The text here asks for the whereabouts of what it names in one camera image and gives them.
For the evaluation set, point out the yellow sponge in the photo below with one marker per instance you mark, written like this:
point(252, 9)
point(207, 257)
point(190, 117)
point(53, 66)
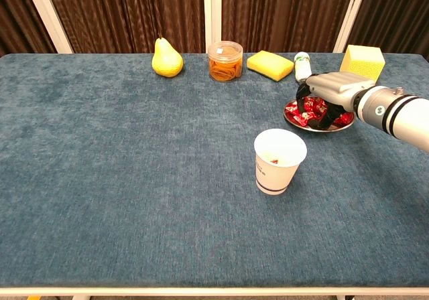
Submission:
point(268, 64)

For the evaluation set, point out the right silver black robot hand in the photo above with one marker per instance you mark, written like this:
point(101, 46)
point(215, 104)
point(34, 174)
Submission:
point(335, 84)

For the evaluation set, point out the yellow cube box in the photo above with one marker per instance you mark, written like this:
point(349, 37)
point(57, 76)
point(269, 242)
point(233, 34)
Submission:
point(365, 62)

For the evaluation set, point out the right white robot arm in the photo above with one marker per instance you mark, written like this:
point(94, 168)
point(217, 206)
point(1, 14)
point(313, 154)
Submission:
point(402, 119)

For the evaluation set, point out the clear jar of rubber bands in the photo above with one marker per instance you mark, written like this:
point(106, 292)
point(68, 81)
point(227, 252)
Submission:
point(225, 65)

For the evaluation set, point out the small white bottle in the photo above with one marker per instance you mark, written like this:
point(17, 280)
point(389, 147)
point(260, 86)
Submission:
point(301, 67)

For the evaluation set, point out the round metal plate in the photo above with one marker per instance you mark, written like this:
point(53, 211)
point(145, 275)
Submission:
point(298, 126)

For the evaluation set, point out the blue tablecloth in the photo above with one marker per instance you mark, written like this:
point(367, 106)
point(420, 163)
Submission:
point(134, 179)

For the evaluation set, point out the white partition frame post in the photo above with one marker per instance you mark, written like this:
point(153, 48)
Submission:
point(218, 12)
point(207, 12)
point(43, 8)
point(353, 12)

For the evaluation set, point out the small white bowl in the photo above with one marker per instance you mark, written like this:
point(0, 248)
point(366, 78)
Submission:
point(278, 176)

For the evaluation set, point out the yellow pear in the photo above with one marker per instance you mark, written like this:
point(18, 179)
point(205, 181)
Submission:
point(166, 62)

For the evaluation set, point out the brown pleated curtain panel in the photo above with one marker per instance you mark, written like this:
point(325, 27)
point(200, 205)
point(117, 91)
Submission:
point(285, 12)
point(13, 12)
point(395, 12)
point(134, 12)

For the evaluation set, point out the white table frame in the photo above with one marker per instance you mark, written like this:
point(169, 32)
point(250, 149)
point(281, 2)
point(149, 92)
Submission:
point(201, 291)

